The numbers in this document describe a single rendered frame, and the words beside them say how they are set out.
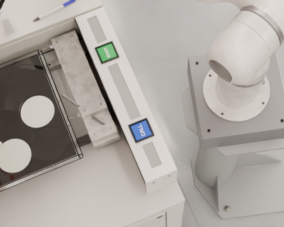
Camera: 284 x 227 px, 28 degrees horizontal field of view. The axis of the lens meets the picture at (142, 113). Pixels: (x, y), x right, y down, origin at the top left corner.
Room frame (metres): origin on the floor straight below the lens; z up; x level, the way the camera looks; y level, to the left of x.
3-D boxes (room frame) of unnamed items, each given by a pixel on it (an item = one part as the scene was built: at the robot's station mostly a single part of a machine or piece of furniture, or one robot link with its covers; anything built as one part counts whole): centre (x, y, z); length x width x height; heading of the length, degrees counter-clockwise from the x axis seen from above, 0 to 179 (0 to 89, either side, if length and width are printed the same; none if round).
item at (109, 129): (0.53, 0.12, 0.89); 0.08 x 0.03 x 0.03; 105
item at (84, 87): (0.68, 0.16, 0.87); 0.36 x 0.08 x 0.03; 15
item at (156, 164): (0.62, 0.04, 0.89); 0.55 x 0.09 x 0.14; 15
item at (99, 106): (0.60, 0.14, 0.89); 0.08 x 0.03 x 0.03; 105
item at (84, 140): (0.51, 0.18, 0.90); 0.04 x 0.02 x 0.03; 105
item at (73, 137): (0.64, 0.24, 0.90); 0.38 x 0.01 x 0.01; 15
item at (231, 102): (0.58, -0.28, 1.02); 0.19 x 0.19 x 0.18
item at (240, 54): (0.56, -0.25, 1.23); 0.19 x 0.12 x 0.24; 130
